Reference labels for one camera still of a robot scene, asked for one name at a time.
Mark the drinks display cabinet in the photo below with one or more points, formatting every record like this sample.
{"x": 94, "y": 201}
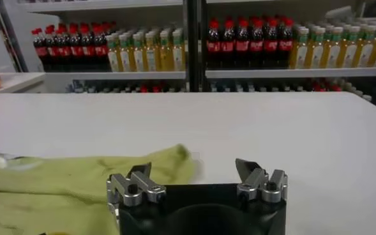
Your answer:
{"x": 192, "y": 48}

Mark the white shelf board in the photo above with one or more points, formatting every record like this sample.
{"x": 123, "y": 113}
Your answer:
{"x": 111, "y": 75}
{"x": 95, "y": 4}
{"x": 286, "y": 72}

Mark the red cap cola bottle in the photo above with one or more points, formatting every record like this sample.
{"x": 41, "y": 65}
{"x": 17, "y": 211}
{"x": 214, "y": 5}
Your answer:
{"x": 63, "y": 51}
{"x": 40, "y": 51}
{"x": 51, "y": 51}
{"x": 285, "y": 45}
{"x": 271, "y": 45}
{"x": 242, "y": 46}
{"x": 214, "y": 46}
{"x": 228, "y": 46}
{"x": 76, "y": 51}
{"x": 257, "y": 46}
{"x": 88, "y": 51}
{"x": 100, "y": 51}

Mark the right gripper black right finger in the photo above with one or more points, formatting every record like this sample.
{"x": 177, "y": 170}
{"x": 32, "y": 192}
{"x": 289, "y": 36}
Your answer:
{"x": 264, "y": 188}

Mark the black slanted door frame bar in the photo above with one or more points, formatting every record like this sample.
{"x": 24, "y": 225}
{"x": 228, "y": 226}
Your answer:
{"x": 9, "y": 38}

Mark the light green t-shirt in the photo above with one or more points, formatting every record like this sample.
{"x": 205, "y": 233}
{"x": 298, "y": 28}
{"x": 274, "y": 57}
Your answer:
{"x": 63, "y": 191}

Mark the white side table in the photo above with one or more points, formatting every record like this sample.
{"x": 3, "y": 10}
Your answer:
{"x": 21, "y": 81}

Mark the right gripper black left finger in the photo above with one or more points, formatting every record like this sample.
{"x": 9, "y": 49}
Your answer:
{"x": 133, "y": 191}

